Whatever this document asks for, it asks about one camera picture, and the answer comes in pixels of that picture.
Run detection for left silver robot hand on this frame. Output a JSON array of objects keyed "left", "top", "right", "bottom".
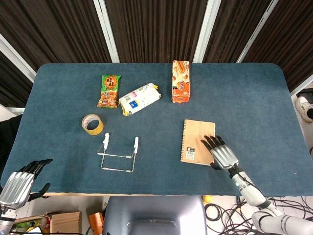
[{"left": 0, "top": 159, "right": 53, "bottom": 210}]

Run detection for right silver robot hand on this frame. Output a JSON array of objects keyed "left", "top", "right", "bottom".
[{"left": 200, "top": 135, "right": 240, "bottom": 172}]

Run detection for brown kraft notebook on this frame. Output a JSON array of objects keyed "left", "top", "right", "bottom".
[{"left": 180, "top": 119, "right": 216, "bottom": 166}]

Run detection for cardboard box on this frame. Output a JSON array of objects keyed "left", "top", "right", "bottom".
[{"left": 49, "top": 211, "right": 82, "bottom": 235}]

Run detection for blue felt table mat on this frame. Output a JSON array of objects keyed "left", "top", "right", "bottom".
[{"left": 0, "top": 63, "right": 313, "bottom": 197}]

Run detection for orange biscuit stick box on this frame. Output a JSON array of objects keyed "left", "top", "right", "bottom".
[{"left": 171, "top": 60, "right": 191, "bottom": 104}]

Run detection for orange foam block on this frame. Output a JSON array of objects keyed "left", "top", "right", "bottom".
[{"left": 88, "top": 212, "right": 105, "bottom": 235}]

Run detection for grey robot torso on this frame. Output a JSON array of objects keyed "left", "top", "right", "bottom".
[{"left": 102, "top": 195, "right": 208, "bottom": 235}]

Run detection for white sneaker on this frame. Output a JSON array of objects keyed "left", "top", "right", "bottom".
[{"left": 294, "top": 96, "right": 313, "bottom": 123}]

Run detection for yellow tape roll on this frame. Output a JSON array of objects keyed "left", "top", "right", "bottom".
[{"left": 81, "top": 114, "right": 105, "bottom": 136}]

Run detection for white snack packet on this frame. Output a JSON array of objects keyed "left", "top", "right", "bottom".
[{"left": 118, "top": 83, "right": 162, "bottom": 117}]

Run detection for green snack bag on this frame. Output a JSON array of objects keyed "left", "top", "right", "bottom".
[{"left": 96, "top": 74, "right": 122, "bottom": 108}]

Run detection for black floor cables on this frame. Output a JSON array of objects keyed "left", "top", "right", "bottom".
[{"left": 204, "top": 195, "right": 313, "bottom": 235}]

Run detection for metal wire stand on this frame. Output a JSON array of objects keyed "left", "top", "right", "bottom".
[{"left": 97, "top": 133, "right": 139, "bottom": 173}]

